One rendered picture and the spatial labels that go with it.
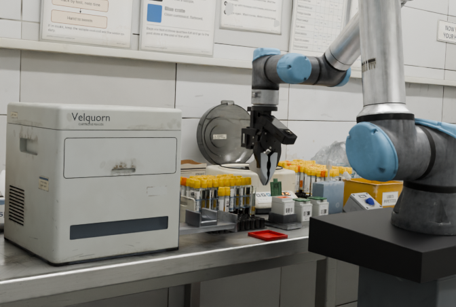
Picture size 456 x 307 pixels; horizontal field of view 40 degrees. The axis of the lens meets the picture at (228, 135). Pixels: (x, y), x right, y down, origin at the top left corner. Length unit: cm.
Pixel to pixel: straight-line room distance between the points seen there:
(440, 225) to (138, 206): 62
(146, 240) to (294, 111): 125
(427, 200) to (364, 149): 19
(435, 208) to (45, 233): 79
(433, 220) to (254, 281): 116
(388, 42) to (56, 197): 71
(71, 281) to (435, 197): 74
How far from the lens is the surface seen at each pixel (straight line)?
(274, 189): 167
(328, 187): 181
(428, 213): 137
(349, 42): 159
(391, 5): 134
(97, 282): 124
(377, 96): 130
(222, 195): 152
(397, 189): 194
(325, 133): 257
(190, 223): 144
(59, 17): 189
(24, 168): 135
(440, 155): 135
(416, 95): 305
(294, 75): 156
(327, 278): 168
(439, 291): 134
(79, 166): 122
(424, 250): 124
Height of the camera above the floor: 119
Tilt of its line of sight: 3 degrees down
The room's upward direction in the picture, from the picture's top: 2 degrees clockwise
